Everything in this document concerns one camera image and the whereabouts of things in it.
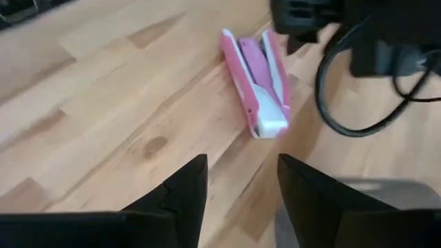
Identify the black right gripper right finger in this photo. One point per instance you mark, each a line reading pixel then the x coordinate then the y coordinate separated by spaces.
pixel 344 227

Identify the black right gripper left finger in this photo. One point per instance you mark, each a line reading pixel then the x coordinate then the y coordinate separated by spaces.
pixel 103 230

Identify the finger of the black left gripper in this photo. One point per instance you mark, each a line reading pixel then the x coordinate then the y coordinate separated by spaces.
pixel 296 44

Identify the pink white stapler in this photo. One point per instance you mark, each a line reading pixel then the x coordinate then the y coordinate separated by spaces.
pixel 248 69

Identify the black aluminium table frame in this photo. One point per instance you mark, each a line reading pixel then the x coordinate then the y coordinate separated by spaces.
pixel 20 10

